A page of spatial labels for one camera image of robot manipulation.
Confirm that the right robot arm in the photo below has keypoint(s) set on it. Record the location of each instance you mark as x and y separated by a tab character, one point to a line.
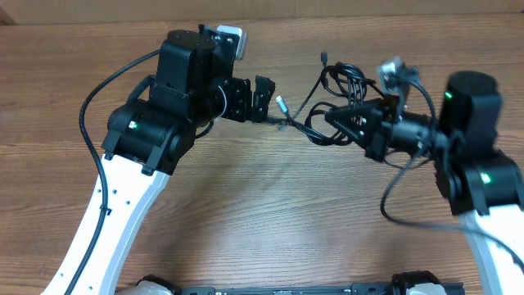
483	186

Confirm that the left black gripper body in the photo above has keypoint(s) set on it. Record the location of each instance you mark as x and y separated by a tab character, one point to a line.
238	98

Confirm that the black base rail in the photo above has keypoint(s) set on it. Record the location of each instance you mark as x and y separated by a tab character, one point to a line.
354	289

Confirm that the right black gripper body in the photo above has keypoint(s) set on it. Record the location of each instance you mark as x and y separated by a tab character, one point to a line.
379	132

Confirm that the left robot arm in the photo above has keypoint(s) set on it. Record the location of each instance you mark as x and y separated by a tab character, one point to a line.
147	136

